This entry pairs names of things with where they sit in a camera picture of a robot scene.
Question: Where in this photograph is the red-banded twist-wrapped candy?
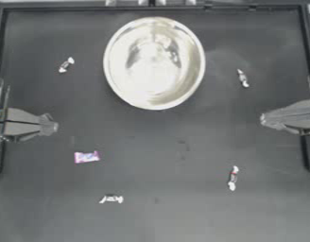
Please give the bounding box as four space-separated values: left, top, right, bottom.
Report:
235 68 250 89
226 164 241 192

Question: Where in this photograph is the black and white candy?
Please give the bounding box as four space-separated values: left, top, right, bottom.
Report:
98 193 125 205

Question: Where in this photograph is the steel bowl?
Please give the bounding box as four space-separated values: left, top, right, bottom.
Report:
102 16 206 112

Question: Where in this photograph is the purple candy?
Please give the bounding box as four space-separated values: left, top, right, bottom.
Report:
73 149 102 164

